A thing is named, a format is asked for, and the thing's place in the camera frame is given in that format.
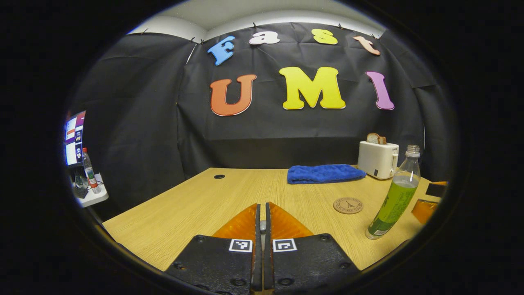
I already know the small dark object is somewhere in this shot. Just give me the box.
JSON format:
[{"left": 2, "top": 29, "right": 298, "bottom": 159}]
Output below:
[{"left": 75, "top": 174, "right": 89, "bottom": 200}]

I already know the white side shelf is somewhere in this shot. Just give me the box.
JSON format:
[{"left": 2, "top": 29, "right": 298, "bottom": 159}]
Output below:
[{"left": 73, "top": 173, "right": 109, "bottom": 208}]

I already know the red cap plastic bottle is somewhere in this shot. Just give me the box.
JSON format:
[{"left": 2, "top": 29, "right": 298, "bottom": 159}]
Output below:
[{"left": 81, "top": 147, "right": 102, "bottom": 194}]

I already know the computer monitor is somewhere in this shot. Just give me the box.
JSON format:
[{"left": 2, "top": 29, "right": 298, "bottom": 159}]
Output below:
[{"left": 63, "top": 110, "right": 87, "bottom": 167}]

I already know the white toaster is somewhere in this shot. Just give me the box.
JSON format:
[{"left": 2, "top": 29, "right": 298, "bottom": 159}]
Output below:
[{"left": 357, "top": 141, "right": 400, "bottom": 180}]

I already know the clear water bottle green label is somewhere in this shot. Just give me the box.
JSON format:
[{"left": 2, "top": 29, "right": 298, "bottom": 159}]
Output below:
[{"left": 365, "top": 144, "right": 422, "bottom": 240}]

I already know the round brown coaster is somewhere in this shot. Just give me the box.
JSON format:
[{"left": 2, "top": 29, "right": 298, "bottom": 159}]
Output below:
[{"left": 333, "top": 197, "right": 364, "bottom": 215}]

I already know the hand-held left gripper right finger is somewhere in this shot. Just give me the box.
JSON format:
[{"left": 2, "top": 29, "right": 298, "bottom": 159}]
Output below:
[{"left": 264, "top": 202, "right": 363, "bottom": 295}]

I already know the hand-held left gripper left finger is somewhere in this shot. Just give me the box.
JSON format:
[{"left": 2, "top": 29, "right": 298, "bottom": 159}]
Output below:
[{"left": 164, "top": 203, "right": 263, "bottom": 295}]

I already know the blue folded towel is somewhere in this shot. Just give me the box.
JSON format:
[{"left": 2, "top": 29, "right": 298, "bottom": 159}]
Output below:
[{"left": 287, "top": 164, "right": 367, "bottom": 185}]

